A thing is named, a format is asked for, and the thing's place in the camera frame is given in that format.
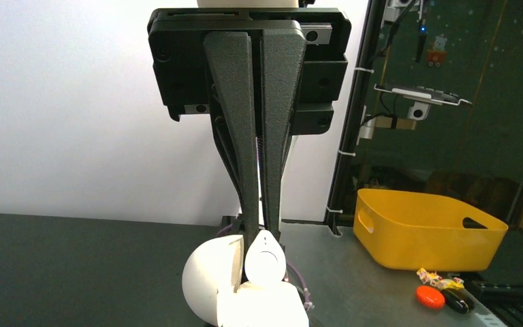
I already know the black oval object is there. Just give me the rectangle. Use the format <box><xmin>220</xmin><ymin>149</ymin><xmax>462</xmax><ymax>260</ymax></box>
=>
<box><xmin>441</xmin><ymin>288</ymin><xmax>475</xmax><ymax>314</ymax></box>

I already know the right black frame post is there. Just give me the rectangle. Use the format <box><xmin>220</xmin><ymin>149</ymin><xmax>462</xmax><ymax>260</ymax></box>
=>
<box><xmin>324</xmin><ymin>1</ymin><xmax>386</xmax><ymax>236</ymax></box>

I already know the orange oval object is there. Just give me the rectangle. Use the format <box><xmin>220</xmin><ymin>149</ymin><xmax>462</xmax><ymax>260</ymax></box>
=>
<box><xmin>415</xmin><ymin>285</ymin><xmax>445</xmax><ymax>309</ymax></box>

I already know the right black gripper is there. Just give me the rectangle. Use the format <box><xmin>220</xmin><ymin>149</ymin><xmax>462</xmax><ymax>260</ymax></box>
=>
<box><xmin>147</xmin><ymin>7</ymin><xmax>351</xmax><ymax>255</ymax></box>

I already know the overhead camera mount bracket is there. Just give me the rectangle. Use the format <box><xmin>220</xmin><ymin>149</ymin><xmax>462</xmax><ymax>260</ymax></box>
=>
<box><xmin>373</xmin><ymin>84</ymin><xmax>473</xmax><ymax>121</ymax></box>

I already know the yellow plastic bin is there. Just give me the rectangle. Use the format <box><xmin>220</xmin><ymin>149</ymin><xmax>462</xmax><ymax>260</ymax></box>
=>
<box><xmin>353</xmin><ymin>188</ymin><xmax>509</xmax><ymax>272</ymax></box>

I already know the white earbud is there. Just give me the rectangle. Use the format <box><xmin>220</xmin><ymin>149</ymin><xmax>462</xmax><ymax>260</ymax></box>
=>
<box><xmin>244</xmin><ymin>230</ymin><xmax>287</xmax><ymax>287</ymax></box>

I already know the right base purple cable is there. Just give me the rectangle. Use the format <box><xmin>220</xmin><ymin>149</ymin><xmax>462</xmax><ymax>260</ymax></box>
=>
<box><xmin>286</xmin><ymin>260</ymin><xmax>314</xmax><ymax>312</ymax></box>

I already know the crumpled colourful wrapper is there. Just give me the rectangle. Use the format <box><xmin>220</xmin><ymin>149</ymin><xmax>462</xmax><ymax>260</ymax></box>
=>
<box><xmin>416</xmin><ymin>268</ymin><xmax>464</xmax><ymax>290</ymax></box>

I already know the white capsule object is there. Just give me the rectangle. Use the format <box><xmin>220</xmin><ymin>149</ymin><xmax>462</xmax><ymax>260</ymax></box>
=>
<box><xmin>182</xmin><ymin>234</ymin><xmax>311</xmax><ymax>326</ymax></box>

